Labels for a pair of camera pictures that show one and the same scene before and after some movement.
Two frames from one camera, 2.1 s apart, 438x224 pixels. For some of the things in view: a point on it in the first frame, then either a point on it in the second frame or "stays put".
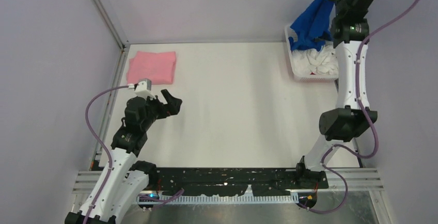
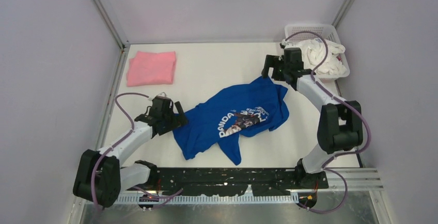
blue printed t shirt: (313, 29) → (232, 114)
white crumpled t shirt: (324, 62) stays put
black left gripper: (172, 108) → (173, 126)
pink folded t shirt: (159, 67) stays put
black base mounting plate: (261, 181) stays put
